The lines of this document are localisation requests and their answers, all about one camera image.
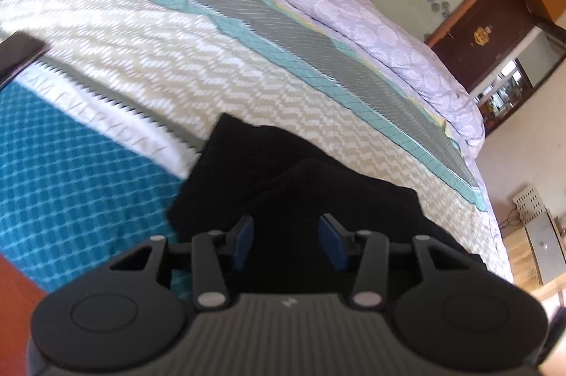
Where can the black smartphone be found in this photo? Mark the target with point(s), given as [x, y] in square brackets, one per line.
[17, 53]

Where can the glass display cabinet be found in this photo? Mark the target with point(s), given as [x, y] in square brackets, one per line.
[504, 93]

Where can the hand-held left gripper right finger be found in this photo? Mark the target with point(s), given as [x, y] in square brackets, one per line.
[332, 243]

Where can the lilac quilted duvet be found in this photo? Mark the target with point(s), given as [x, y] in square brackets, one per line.
[353, 18]

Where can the patterned teal beige bed cover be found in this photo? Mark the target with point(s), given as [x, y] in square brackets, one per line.
[177, 49]

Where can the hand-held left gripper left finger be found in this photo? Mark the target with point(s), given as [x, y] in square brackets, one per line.
[242, 243]

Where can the white perforated box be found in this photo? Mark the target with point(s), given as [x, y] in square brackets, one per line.
[528, 201]

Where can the black pants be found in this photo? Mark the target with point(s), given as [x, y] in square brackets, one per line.
[309, 190]

